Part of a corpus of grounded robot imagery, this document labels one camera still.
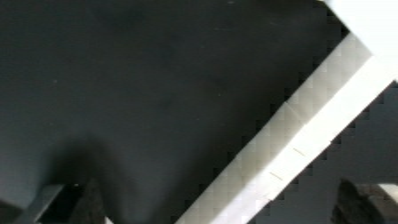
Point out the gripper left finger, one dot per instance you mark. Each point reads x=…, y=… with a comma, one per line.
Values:
x=67, y=204

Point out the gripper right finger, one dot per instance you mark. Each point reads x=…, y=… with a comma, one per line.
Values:
x=366, y=203

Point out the white L-shaped fence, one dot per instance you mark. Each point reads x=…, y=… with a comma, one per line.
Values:
x=350, y=78

